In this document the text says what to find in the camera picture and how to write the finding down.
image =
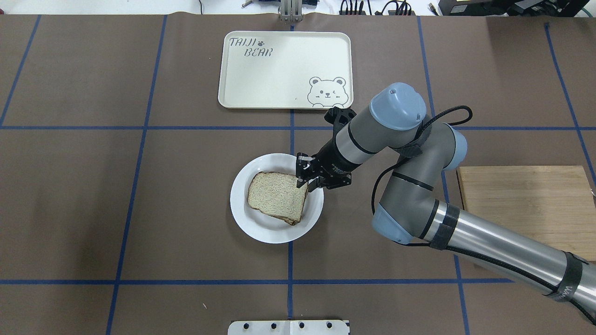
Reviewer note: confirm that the white round plate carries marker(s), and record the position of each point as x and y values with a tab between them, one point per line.
263	227

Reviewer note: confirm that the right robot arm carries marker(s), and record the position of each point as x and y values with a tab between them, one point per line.
397	118

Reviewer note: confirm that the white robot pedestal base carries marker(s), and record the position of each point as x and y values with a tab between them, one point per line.
290	327

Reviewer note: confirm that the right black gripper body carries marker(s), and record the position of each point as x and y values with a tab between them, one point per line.
331	160

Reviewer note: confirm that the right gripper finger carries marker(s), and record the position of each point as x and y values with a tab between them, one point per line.
312	184
304	170

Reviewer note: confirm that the bread slice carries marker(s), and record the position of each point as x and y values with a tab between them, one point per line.
277	195

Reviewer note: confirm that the wooden cutting board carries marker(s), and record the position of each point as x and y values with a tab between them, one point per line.
550	204

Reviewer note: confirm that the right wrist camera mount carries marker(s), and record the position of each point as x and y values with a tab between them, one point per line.
339	118

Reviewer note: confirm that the cream bear serving tray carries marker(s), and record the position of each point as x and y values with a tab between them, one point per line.
286	70

